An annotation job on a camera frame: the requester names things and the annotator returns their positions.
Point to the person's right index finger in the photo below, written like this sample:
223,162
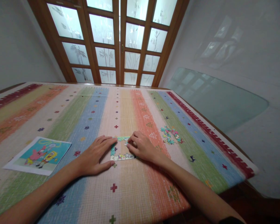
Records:
132,137

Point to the cartoon picture sheet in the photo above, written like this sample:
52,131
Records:
42,154

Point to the large rounded glass pane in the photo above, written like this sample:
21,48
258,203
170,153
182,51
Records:
219,102

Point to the person's right hand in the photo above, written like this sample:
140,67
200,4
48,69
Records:
144,147

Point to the wooden door with frosted glass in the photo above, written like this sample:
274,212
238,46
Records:
119,35

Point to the person's left hand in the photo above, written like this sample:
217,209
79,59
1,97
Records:
91,158

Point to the partly assembled jigsaw puzzle frame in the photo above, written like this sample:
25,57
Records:
121,157

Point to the person's right thumb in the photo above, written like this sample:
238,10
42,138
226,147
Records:
131,148

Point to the pile of loose puzzle pieces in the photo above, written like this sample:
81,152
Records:
170,135

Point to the person's left thumb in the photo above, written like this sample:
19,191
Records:
103,166

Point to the striped colourful tablecloth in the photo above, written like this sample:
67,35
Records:
135,191

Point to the person's left index finger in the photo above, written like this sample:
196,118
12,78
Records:
108,145

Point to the person's left fingers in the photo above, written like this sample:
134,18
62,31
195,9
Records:
103,138

